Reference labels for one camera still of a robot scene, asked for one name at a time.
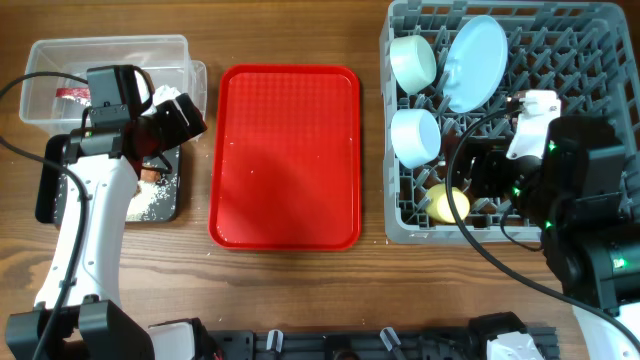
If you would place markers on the green bowl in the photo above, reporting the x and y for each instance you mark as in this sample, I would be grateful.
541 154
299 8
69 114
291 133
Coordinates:
413 63

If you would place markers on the red snack wrapper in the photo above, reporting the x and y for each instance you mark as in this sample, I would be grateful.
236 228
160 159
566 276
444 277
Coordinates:
80 95

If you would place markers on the clear plastic waste bin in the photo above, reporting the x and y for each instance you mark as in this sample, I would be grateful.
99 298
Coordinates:
165 58

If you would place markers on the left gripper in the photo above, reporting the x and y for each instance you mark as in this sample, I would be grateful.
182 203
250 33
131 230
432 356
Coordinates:
178 132

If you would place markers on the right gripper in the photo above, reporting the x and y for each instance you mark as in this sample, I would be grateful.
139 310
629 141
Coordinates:
491 155

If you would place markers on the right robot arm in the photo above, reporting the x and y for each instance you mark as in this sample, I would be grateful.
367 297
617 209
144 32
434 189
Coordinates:
572 192

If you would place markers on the yellow cup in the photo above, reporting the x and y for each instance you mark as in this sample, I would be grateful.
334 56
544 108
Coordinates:
438 207

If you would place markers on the grey dishwasher rack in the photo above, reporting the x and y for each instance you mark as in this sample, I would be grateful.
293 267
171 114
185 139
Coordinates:
580 50

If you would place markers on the black waste tray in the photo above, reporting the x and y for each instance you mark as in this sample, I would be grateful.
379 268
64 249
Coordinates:
52 192

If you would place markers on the red serving tray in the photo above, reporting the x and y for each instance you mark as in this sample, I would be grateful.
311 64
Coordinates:
287 161

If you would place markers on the brown sausage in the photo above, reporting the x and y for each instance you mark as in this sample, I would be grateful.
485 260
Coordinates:
150 176

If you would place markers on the light blue bowl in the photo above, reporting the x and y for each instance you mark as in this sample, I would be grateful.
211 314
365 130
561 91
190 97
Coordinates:
415 137

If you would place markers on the white rice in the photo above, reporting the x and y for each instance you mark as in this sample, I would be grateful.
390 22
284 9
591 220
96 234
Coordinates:
155 202

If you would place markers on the light blue plate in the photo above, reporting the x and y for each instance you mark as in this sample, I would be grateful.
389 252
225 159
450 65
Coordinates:
475 64

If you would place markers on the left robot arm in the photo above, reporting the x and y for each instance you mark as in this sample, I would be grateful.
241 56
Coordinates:
77 312

